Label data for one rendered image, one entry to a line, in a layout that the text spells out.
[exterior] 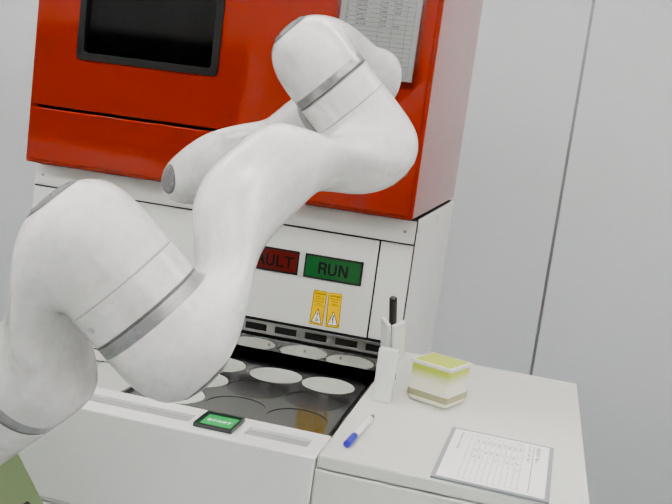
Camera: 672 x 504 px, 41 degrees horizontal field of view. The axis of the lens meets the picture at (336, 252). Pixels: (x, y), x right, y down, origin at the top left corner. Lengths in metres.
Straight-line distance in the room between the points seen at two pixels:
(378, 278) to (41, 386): 0.97
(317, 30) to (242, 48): 0.69
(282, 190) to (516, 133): 2.29
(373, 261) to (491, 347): 1.57
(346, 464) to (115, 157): 0.91
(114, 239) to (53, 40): 1.14
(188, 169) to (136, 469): 0.46
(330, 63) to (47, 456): 0.67
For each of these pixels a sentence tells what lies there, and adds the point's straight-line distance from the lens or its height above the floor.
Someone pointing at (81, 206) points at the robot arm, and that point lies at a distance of 0.84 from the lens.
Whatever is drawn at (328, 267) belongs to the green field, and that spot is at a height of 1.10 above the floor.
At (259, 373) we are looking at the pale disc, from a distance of 1.74.
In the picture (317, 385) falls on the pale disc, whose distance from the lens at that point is 1.71.
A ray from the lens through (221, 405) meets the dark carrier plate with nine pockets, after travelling 1.54.
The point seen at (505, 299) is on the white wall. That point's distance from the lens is 3.25.
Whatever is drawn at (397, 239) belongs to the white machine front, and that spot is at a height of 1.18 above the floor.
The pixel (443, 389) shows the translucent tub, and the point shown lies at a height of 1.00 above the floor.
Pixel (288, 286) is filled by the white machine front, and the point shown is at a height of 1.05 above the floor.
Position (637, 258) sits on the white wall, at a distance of 3.24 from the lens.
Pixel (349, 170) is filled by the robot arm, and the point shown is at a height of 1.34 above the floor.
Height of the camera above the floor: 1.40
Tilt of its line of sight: 8 degrees down
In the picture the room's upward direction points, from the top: 8 degrees clockwise
